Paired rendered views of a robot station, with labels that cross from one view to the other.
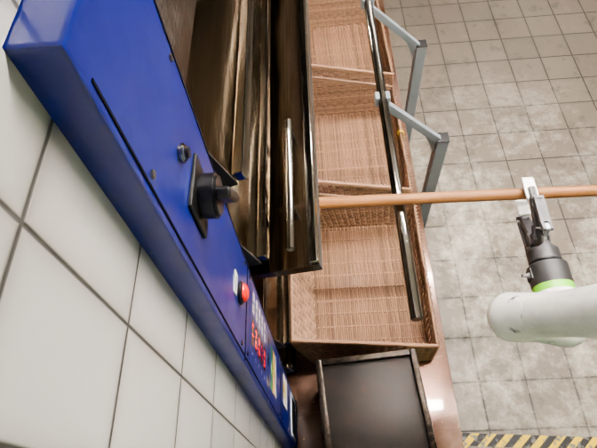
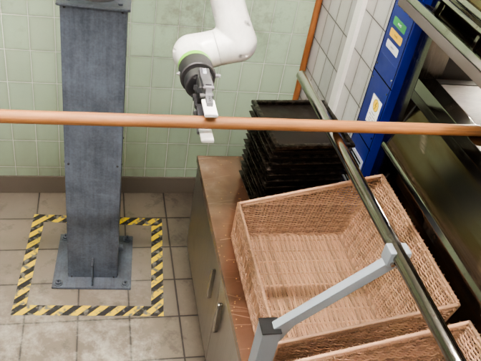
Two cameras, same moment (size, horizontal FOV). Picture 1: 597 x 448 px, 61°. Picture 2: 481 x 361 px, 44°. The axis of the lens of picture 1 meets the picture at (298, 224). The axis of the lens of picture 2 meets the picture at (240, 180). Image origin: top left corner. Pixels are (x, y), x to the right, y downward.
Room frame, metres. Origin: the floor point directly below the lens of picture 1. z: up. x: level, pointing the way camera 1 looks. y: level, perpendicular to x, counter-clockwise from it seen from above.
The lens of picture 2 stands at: (1.79, -0.95, 1.92)
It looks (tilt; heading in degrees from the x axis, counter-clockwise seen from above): 37 degrees down; 157
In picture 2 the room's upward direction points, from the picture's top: 11 degrees clockwise
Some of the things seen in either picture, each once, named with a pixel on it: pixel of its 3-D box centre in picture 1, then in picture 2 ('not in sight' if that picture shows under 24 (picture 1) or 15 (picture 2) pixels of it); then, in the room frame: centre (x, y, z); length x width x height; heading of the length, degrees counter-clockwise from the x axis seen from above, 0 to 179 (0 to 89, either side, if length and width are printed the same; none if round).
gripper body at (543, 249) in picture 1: (541, 248); (200, 88); (0.52, -0.58, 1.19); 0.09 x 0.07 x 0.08; 174
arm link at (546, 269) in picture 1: (547, 276); (198, 74); (0.45, -0.57, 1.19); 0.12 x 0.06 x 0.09; 84
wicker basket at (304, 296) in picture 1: (356, 273); (330, 265); (0.74, -0.18, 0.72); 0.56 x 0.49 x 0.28; 175
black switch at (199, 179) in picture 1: (211, 181); not in sight; (0.29, 0.08, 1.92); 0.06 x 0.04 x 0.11; 175
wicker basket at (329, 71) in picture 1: (334, 40); not in sight; (1.94, -0.28, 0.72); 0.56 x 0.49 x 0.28; 177
